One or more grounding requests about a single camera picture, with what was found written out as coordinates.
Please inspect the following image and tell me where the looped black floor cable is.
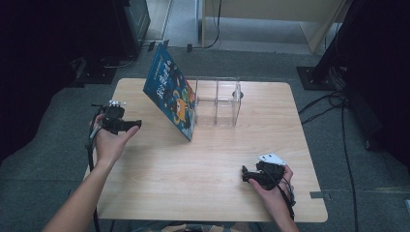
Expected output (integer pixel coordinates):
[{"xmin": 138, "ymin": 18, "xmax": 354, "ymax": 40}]
[{"xmin": 297, "ymin": 90, "xmax": 348, "ymax": 126}]

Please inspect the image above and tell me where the person's right hand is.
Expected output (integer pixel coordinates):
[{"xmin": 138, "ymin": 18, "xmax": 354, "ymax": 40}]
[{"xmin": 248, "ymin": 164, "xmax": 296, "ymax": 216}]

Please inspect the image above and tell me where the black cable with plug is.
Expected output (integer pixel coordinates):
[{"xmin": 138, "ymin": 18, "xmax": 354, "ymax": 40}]
[{"xmin": 186, "ymin": 0, "xmax": 224, "ymax": 54}]

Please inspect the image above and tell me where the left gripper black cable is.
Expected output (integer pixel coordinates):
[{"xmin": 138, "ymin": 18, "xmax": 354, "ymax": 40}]
[{"xmin": 85, "ymin": 103, "xmax": 108, "ymax": 232}]

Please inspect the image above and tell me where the black equipment cabinet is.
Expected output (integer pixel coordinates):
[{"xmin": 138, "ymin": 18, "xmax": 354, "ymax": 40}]
[{"xmin": 110, "ymin": 0, "xmax": 152, "ymax": 60}]

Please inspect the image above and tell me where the long black floor cable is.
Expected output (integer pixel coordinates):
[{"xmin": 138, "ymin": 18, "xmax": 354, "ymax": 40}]
[{"xmin": 339, "ymin": 95, "xmax": 361, "ymax": 232}]

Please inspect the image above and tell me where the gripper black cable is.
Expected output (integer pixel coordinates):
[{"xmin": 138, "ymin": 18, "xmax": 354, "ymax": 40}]
[
  {"xmin": 264, "ymin": 168, "xmax": 297, "ymax": 222},
  {"xmin": 85, "ymin": 103, "xmax": 108, "ymax": 232}
]

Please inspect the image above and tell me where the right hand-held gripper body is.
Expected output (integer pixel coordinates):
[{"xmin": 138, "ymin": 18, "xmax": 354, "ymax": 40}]
[{"xmin": 253, "ymin": 152, "xmax": 287, "ymax": 190}]

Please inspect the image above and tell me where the person's left hand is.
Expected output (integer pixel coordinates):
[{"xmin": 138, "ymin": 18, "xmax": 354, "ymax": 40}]
[{"xmin": 91, "ymin": 113, "xmax": 141, "ymax": 169}]

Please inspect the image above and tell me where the blue picture book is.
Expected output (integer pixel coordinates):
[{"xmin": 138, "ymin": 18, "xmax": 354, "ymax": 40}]
[{"xmin": 142, "ymin": 43, "xmax": 198, "ymax": 142}]

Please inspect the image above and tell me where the light wooden cabinet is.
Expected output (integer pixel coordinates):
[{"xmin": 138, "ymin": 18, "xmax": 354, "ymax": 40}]
[{"xmin": 200, "ymin": 0, "xmax": 353, "ymax": 54}]

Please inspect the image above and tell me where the black stand base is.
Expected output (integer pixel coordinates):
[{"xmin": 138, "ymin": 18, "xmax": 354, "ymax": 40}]
[{"xmin": 296, "ymin": 65, "xmax": 340, "ymax": 92}]

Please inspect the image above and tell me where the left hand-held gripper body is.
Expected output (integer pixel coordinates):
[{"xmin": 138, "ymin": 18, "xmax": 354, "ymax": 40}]
[{"xmin": 102, "ymin": 100, "xmax": 131, "ymax": 135}]

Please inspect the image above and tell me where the clear acrylic book rack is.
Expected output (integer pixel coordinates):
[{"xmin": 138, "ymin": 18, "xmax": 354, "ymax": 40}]
[{"xmin": 192, "ymin": 75, "xmax": 244, "ymax": 128}]

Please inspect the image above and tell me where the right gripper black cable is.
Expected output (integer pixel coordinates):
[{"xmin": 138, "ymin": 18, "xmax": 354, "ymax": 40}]
[{"xmin": 264, "ymin": 168, "xmax": 297, "ymax": 222}]

